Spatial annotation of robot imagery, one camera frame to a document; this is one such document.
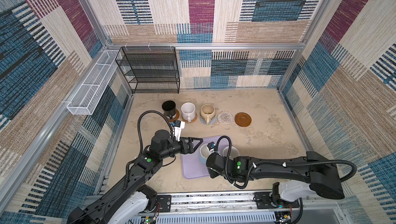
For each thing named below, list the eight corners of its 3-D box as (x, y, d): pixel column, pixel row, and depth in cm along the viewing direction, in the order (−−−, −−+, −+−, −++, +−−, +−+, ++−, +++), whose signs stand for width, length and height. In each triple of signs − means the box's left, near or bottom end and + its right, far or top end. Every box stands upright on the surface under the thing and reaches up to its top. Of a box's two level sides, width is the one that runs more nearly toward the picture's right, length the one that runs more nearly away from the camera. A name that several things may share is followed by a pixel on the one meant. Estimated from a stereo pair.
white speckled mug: (181, 126, 102) (180, 118, 95) (183, 111, 110) (181, 102, 102) (195, 126, 102) (194, 118, 94) (195, 111, 110) (195, 102, 102)
